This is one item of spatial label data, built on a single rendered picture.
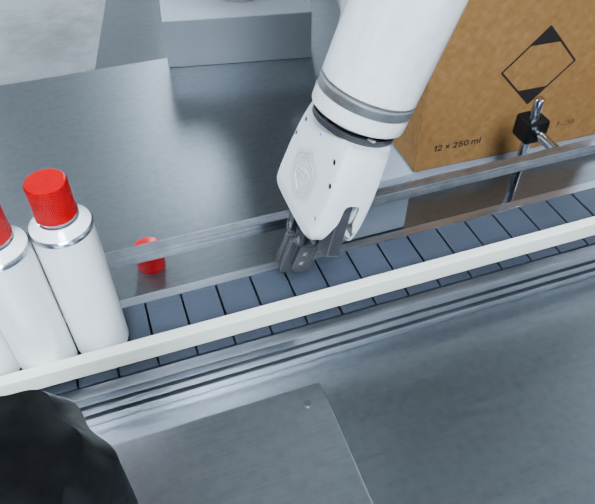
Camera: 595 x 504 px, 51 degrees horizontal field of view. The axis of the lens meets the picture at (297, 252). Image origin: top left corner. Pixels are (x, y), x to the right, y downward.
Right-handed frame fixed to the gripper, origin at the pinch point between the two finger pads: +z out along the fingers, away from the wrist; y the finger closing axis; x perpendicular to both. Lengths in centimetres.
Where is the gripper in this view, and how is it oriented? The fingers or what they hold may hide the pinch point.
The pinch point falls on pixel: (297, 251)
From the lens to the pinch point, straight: 61.8
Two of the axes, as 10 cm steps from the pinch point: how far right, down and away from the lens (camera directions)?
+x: 8.9, 0.2, 4.6
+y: 3.3, 6.7, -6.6
